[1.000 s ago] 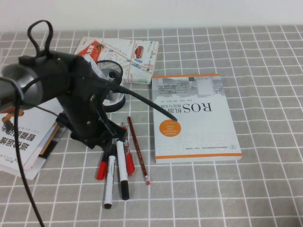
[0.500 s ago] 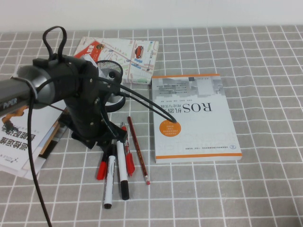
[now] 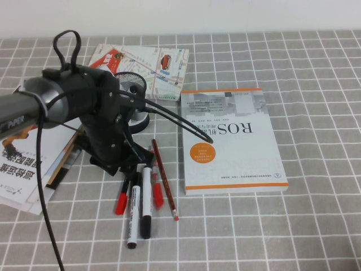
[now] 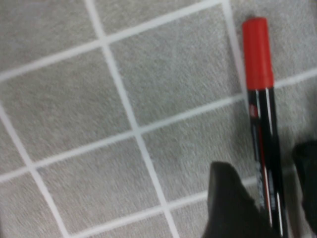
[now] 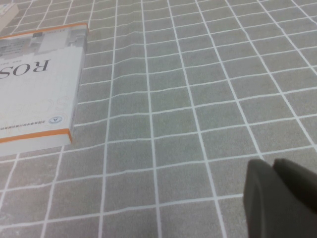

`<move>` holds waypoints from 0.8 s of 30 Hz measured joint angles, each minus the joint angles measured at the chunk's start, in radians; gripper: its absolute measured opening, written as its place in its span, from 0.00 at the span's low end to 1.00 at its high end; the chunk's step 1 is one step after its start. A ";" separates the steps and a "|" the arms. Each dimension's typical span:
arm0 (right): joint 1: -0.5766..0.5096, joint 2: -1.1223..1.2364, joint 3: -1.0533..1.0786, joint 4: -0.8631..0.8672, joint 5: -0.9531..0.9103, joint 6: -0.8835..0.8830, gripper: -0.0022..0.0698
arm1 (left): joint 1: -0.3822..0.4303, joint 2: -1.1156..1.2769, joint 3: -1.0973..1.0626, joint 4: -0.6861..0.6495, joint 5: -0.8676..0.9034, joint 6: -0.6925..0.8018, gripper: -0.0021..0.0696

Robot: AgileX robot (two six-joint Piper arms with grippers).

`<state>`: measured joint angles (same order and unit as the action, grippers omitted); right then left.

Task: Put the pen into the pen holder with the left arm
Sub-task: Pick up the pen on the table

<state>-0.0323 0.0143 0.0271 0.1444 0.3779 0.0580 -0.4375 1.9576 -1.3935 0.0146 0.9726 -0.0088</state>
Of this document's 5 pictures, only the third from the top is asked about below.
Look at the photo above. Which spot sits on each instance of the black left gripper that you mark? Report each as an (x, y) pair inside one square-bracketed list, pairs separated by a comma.
[(108, 166)]

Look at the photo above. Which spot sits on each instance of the grey checked tablecloth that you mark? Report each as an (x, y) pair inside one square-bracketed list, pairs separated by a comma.
[(310, 141)]

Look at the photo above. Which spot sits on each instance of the red gel pen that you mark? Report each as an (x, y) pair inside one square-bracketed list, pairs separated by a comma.
[(158, 194)]

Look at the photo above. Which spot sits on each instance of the black mesh pen holder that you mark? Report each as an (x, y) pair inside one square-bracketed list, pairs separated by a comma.
[(128, 80)]

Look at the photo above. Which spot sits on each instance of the white marker black cap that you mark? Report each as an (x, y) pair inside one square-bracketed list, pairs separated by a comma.
[(146, 197)]

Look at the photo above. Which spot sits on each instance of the slim black red-capped pen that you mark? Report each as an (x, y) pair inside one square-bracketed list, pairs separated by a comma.
[(121, 201)]

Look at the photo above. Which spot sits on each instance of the white orange ROS book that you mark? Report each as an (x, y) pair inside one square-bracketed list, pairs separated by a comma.
[(239, 163)]

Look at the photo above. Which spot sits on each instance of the dark red pencil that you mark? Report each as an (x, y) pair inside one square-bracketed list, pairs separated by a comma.
[(166, 183)]

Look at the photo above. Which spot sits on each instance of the map cover book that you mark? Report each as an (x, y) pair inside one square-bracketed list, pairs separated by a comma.
[(158, 67)]

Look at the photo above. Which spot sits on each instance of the white marker printed label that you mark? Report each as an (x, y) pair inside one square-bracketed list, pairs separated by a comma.
[(133, 214)]

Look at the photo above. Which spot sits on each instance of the white paper booklet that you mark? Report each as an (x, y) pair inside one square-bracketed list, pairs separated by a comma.
[(34, 207)]

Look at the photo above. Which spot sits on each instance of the brown cover brochure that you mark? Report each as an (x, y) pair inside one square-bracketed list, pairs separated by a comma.
[(67, 158)]

